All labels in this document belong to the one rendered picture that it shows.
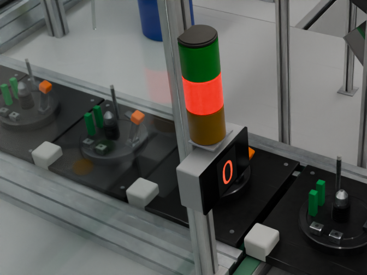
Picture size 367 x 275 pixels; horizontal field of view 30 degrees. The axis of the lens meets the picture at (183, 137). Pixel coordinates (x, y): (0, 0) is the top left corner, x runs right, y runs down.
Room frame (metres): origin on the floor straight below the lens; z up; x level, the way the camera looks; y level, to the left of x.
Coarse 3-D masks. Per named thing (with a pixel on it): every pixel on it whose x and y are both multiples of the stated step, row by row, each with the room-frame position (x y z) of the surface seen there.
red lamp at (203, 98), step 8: (184, 80) 0.73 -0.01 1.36; (216, 80) 0.72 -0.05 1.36; (184, 88) 0.73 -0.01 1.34; (192, 88) 0.71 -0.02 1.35; (200, 88) 0.71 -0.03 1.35; (208, 88) 0.71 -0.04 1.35; (216, 88) 0.72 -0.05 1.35; (192, 96) 0.72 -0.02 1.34; (200, 96) 0.71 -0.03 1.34; (208, 96) 0.71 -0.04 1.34; (216, 96) 0.72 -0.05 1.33; (192, 104) 0.72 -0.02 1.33; (200, 104) 0.71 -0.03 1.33; (208, 104) 0.71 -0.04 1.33; (216, 104) 0.71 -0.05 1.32; (192, 112) 0.72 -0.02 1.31; (200, 112) 0.71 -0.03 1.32; (208, 112) 0.71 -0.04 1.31
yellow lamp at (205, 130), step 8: (216, 112) 0.72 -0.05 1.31; (192, 120) 0.72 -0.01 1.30; (200, 120) 0.71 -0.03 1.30; (208, 120) 0.71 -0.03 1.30; (216, 120) 0.71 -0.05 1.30; (224, 120) 0.73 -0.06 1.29; (192, 128) 0.72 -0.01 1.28; (200, 128) 0.71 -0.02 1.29; (208, 128) 0.71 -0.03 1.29; (216, 128) 0.71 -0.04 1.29; (224, 128) 0.73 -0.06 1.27; (192, 136) 0.72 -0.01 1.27; (200, 136) 0.71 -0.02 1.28; (208, 136) 0.71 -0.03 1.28; (216, 136) 0.71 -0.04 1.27; (224, 136) 0.72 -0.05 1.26; (200, 144) 0.71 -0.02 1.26; (208, 144) 0.71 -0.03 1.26
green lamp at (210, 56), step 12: (180, 48) 0.72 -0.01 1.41; (192, 48) 0.71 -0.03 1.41; (204, 48) 0.71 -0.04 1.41; (216, 48) 0.72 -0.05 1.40; (180, 60) 0.73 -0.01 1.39; (192, 60) 0.71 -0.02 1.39; (204, 60) 0.71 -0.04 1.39; (216, 60) 0.72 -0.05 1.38; (192, 72) 0.71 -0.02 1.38; (204, 72) 0.71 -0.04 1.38; (216, 72) 0.72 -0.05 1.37
